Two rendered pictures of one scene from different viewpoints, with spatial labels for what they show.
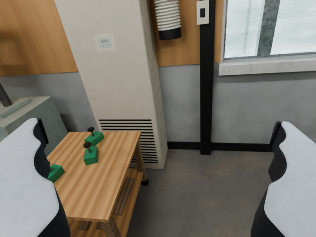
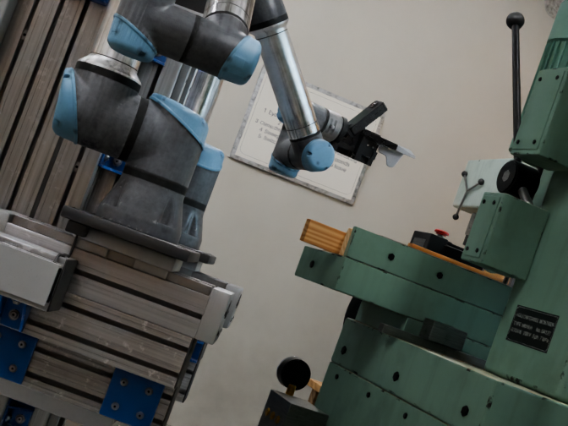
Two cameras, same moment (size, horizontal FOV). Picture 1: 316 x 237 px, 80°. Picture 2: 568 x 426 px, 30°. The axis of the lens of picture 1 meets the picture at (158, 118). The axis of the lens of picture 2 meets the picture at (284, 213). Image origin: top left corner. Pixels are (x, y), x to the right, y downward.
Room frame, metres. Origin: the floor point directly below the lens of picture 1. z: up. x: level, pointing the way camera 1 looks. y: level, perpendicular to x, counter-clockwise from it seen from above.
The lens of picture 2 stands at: (-1.41, -2.25, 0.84)
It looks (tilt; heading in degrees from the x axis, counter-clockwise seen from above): 3 degrees up; 61
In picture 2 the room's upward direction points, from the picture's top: 20 degrees clockwise
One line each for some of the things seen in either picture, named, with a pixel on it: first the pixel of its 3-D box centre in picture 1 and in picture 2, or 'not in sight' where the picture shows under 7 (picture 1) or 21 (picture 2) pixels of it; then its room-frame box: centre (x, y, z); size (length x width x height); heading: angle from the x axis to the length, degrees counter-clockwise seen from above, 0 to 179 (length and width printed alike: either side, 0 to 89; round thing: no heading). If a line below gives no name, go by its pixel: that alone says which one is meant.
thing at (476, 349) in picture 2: not in sight; (470, 351); (-0.06, -0.69, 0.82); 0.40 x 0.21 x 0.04; 170
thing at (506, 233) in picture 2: not in sight; (503, 235); (-0.26, -0.90, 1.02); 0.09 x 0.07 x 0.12; 170
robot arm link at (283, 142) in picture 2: not in sight; (292, 153); (-0.20, 0.00, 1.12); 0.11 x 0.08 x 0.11; 86
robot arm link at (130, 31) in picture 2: not in sight; (151, 24); (-0.90, -0.75, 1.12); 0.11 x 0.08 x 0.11; 164
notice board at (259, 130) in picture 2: not in sight; (308, 135); (0.98, 2.09, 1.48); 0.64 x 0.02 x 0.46; 165
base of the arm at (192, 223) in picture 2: not in sight; (174, 217); (-0.47, -0.09, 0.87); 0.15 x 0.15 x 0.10
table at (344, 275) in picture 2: not in sight; (445, 314); (-0.10, -0.63, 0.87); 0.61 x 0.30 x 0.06; 170
